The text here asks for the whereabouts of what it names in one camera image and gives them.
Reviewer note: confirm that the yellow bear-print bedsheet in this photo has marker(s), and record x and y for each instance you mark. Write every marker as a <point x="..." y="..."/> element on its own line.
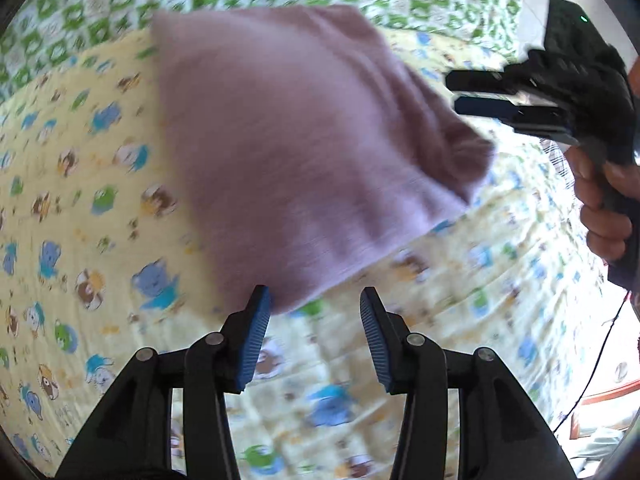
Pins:
<point x="75" y="185"/>

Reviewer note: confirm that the purple knitted sweater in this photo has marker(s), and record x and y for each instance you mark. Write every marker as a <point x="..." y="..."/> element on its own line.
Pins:
<point x="300" y="160"/>

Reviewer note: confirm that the person's right hand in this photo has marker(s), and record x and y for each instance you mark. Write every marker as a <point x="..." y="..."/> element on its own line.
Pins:
<point x="592" y="195"/>

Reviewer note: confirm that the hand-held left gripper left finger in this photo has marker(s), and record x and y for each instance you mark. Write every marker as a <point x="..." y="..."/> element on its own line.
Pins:
<point x="255" y="335"/>

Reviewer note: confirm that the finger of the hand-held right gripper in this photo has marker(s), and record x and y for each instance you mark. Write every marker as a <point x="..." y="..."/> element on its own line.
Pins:
<point x="485" y="106"/>
<point x="480" y="81"/>

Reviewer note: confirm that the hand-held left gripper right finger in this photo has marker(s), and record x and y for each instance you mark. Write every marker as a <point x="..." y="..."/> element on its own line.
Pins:
<point x="375" y="340"/>

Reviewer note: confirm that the wooden furniture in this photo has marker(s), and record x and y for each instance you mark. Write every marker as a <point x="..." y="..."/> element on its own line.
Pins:
<point x="600" y="397"/>

